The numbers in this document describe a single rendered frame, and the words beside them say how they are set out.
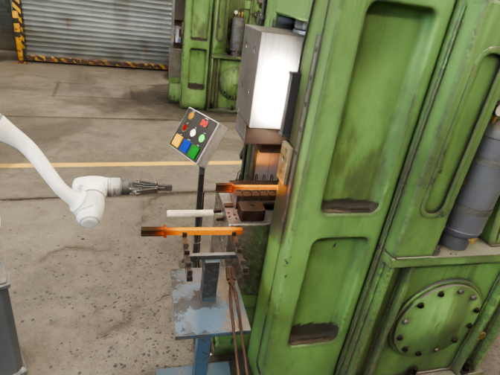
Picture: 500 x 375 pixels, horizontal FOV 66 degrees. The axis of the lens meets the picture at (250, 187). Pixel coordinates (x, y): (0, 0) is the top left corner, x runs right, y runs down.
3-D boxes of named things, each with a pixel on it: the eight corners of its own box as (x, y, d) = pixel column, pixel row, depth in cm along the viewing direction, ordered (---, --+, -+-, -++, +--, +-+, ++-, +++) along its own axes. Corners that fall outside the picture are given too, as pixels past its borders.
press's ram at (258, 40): (253, 134, 163) (267, 34, 146) (235, 108, 196) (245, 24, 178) (342, 138, 175) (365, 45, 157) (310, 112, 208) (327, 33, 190)
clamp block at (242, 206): (240, 222, 185) (242, 210, 182) (236, 212, 192) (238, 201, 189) (264, 221, 188) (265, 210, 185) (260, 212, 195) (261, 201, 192)
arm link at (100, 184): (109, 188, 189) (107, 207, 179) (75, 188, 184) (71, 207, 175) (108, 171, 182) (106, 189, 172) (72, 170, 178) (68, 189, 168)
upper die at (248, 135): (243, 143, 179) (246, 123, 175) (235, 129, 196) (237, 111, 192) (325, 146, 190) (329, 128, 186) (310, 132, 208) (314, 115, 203)
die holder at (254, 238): (220, 296, 201) (229, 225, 181) (209, 252, 233) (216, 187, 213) (318, 289, 216) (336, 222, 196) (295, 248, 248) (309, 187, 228)
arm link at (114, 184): (108, 200, 180) (121, 200, 181) (107, 182, 175) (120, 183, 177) (109, 191, 187) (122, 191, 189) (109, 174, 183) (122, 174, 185)
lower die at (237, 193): (235, 208, 195) (236, 194, 191) (228, 190, 212) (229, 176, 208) (311, 207, 206) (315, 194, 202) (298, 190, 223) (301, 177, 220)
